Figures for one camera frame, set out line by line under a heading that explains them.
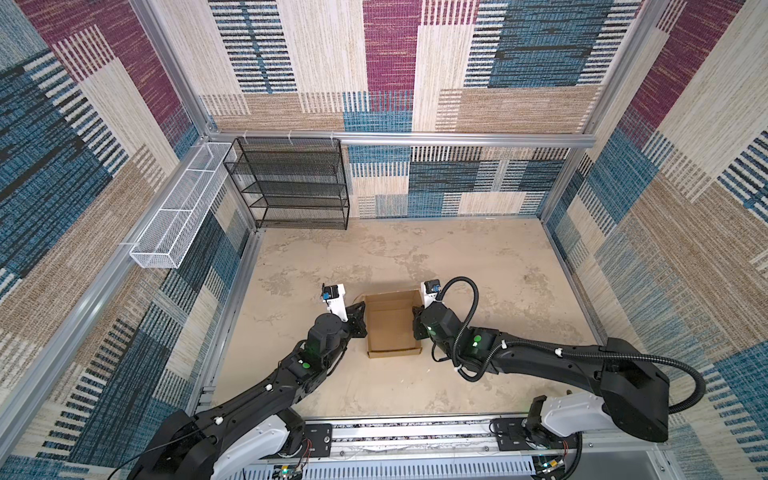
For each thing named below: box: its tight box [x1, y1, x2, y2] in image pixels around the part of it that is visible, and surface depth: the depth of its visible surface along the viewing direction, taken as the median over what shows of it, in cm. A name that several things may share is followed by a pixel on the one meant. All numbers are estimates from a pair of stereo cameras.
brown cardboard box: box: [365, 290, 422, 358], surface depth 92 cm
